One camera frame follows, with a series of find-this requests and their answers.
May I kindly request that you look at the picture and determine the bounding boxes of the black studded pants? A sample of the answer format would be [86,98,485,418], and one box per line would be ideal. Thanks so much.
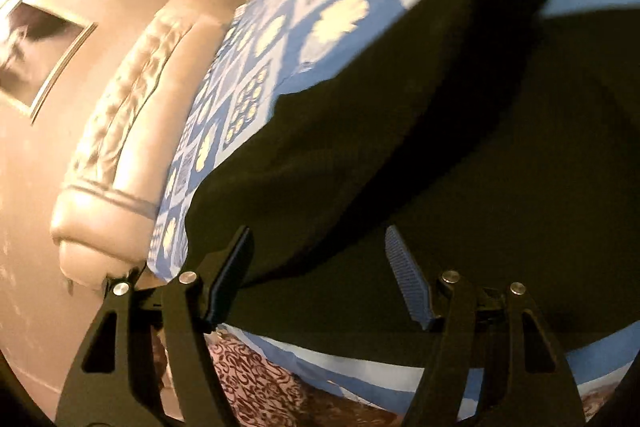
[186,0,639,366]

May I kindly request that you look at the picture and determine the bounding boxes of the pink floral patterned trousers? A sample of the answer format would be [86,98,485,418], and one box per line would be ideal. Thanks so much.
[202,330,622,427]

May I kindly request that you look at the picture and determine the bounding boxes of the cream tufted leather headboard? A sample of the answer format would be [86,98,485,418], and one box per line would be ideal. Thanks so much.
[50,0,234,289]

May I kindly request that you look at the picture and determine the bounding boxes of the blue patterned bed sheet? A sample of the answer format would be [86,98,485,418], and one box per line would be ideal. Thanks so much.
[146,0,639,402]

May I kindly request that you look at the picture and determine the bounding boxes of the framed wall picture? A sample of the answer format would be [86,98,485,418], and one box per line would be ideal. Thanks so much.
[1,0,96,120]

